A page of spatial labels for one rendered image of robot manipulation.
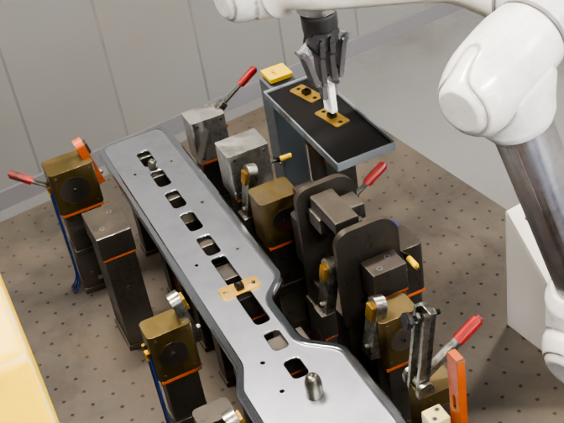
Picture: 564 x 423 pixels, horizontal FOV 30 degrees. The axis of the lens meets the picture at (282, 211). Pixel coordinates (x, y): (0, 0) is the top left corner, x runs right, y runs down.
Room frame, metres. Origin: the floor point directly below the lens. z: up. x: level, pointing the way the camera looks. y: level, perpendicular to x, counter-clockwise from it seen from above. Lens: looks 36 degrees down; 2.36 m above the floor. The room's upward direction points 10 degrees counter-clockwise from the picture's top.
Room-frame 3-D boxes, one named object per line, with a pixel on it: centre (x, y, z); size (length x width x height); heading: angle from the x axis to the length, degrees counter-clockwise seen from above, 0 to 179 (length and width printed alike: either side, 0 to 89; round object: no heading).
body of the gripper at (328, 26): (1.95, -0.14, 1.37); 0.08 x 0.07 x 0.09; 119
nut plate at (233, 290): (1.63, 0.11, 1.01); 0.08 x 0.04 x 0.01; 108
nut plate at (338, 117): (1.95, -0.14, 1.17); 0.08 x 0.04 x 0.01; 29
